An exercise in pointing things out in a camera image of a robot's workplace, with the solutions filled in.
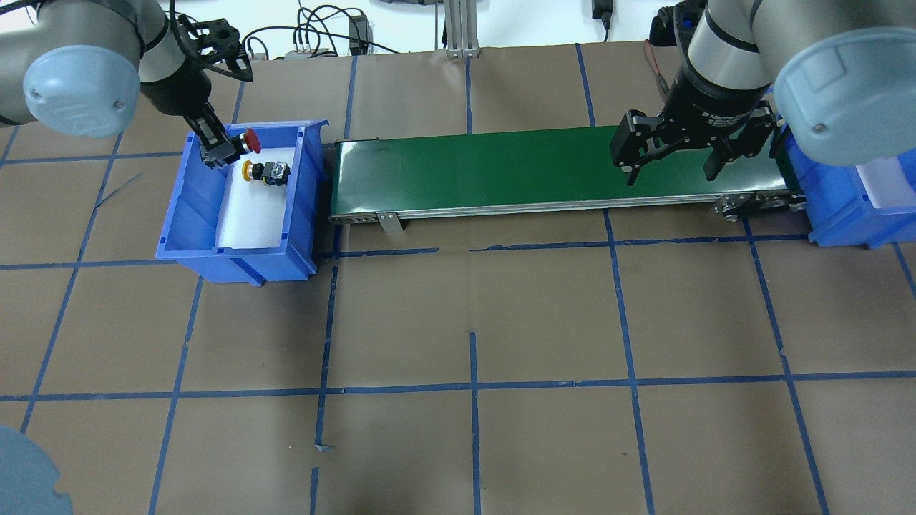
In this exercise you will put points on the yellow push button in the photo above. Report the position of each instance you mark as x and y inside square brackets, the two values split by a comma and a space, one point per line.
[271, 173]

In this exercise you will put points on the blue source bin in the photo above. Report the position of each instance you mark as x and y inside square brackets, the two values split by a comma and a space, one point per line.
[188, 231]

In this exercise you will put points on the red push button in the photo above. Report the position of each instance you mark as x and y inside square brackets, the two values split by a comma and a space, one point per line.
[247, 142]

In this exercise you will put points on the white foam pad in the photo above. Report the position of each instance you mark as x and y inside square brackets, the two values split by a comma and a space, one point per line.
[252, 214]

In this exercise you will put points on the green conveyor belt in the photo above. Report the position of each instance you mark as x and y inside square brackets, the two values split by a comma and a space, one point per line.
[391, 181]

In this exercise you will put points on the black power adapter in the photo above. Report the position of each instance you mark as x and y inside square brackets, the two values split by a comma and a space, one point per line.
[359, 35]

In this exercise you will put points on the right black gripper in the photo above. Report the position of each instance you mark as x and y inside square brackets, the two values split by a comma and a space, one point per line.
[710, 99]

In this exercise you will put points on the blue destination bin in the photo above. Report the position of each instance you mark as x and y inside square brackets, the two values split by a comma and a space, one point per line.
[861, 206]

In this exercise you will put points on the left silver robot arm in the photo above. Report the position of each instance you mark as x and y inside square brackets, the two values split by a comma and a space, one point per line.
[83, 66]

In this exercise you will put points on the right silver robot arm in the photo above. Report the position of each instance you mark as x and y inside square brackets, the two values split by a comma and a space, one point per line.
[840, 74]

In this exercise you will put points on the aluminium frame post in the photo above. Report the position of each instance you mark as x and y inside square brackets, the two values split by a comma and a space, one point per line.
[460, 29]

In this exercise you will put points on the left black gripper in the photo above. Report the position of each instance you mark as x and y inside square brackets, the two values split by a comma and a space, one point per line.
[177, 90]

